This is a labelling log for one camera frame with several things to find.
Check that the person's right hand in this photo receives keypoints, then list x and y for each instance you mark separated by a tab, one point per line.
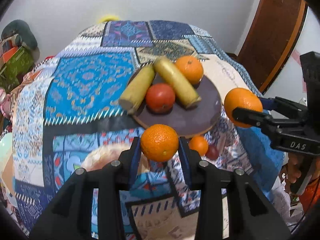
291	171

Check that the blue patchwork blanket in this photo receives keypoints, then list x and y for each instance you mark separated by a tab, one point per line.
87	80

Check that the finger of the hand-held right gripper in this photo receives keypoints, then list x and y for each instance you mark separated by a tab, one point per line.
250	117
282	105

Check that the small tangerine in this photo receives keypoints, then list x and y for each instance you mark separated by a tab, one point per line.
198	145

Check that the red tomato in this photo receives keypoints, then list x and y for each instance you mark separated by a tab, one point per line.
160	98

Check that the white sliding wardrobe door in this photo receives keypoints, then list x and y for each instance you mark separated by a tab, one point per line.
287	80

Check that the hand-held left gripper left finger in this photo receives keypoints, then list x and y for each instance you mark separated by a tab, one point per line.
135	160

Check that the small red fruit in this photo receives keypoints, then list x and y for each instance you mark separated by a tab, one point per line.
213	153

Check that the white crumpled cloth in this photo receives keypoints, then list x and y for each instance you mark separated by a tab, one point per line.
282	200

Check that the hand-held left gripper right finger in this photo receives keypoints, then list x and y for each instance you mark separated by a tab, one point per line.
183	160

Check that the purple round plate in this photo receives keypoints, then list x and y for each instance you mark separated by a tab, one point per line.
180	120

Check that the pink bunny toy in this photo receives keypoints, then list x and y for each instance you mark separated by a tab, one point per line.
3	102

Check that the yellow curved object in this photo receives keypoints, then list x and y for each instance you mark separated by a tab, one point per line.
108	18

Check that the pomelo slice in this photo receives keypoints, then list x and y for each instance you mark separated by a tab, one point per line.
105	155

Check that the orange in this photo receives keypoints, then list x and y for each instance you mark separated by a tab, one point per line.
189	69
159	142
240	100

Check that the pale green round object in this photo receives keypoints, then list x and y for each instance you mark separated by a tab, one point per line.
5	150

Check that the brown wooden door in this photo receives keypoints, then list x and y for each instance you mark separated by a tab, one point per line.
275	25

